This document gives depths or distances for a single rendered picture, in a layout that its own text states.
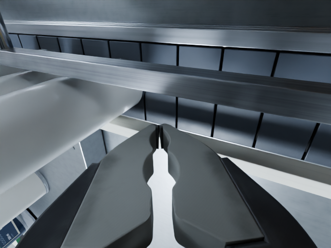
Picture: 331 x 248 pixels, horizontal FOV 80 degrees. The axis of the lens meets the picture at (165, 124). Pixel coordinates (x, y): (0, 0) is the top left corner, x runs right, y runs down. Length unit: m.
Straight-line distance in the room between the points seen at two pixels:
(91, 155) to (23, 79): 0.20
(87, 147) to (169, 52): 0.23
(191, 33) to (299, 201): 0.23
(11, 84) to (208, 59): 0.16
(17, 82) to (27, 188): 0.36
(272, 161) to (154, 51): 0.13
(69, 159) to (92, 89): 0.25
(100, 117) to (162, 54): 0.08
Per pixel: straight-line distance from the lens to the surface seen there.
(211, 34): 0.17
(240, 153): 0.17
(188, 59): 0.18
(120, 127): 0.20
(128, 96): 0.19
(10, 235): 0.92
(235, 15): 0.22
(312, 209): 0.31
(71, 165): 0.41
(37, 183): 0.54
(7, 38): 0.21
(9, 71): 0.26
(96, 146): 0.37
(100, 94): 0.16
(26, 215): 0.84
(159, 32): 0.19
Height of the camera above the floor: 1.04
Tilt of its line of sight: 50 degrees down
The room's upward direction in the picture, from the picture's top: 135 degrees counter-clockwise
